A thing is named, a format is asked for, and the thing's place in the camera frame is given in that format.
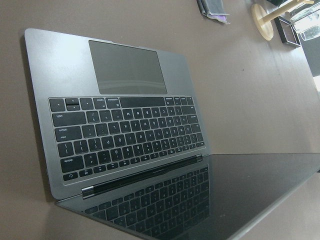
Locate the wine glass rack tray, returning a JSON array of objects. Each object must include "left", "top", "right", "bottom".
[{"left": 274, "top": 16, "right": 301, "bottom": 48}]

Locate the wooden cup stand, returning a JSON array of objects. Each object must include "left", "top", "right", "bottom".
[{"left": 251, "top": 0, "right": 315, "bottom": 41}]

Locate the grey laptop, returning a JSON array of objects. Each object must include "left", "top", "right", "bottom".
[{"left": 24, "top": 28, "right": 320, "bottom": 240}]

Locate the folded grey cloth stack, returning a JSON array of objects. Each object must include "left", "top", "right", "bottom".
[{"left": 197, "top": 0, "right": 229, "bottom": 24}]

